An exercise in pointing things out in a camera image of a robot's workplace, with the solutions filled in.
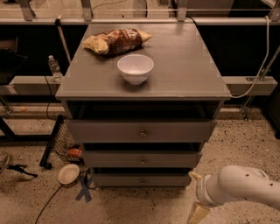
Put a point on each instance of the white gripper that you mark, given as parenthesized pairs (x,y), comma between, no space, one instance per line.
(201,188)

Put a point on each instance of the grey bottom drawer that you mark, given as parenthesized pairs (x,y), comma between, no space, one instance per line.
(134,181)

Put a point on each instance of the grey drawer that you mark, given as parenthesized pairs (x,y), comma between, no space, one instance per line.
(141,131)
(134,181)
(141,159)

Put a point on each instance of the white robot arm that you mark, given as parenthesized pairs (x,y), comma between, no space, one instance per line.
(232,183)

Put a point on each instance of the grey drawer cabinet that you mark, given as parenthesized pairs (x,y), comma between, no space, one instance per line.
(184,84)

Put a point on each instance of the grey middle drawer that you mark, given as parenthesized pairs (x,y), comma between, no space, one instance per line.
(141,159)

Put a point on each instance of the grey top drawer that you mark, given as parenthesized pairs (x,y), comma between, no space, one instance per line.
(141,131)

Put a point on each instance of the orange can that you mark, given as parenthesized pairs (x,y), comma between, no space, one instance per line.
(74,153)

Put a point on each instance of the white bowl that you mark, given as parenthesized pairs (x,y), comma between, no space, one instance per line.
(135,68)

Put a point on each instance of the mesh basket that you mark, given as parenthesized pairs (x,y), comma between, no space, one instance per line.
(64,141)

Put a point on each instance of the black metal bar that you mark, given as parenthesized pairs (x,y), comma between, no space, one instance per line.
(44,160)

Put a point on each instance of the yellow brown chip bag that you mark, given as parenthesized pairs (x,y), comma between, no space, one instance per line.
(116,41)

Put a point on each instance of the black clamp on floor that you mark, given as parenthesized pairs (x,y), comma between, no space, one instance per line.
(20,168)

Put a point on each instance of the clear plastic water bottle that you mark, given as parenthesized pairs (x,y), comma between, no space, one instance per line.
(55,68)

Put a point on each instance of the grey metal rail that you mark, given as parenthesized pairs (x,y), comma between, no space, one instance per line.
(81,21)

